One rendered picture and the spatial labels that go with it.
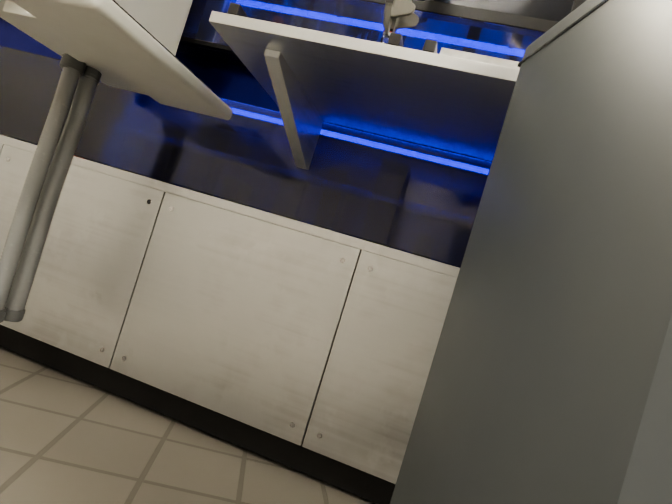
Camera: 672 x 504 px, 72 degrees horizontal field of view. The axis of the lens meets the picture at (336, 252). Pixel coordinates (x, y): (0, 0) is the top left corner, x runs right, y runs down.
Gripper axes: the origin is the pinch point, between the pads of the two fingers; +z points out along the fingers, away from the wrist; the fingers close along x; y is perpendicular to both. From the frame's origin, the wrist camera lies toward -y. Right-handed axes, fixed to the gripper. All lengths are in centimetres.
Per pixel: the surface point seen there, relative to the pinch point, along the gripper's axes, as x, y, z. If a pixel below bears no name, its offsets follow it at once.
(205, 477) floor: -4, -12, 102
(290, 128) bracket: -0.3, -15.3, 23.5
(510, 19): 22.6, 21.1, -16.0
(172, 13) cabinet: 1, -55, 2
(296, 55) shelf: -17.3, -9.0, 14.0
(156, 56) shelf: -26.7, -30.0, 21.2
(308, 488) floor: 12, 7, 103
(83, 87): -10, -65, 26
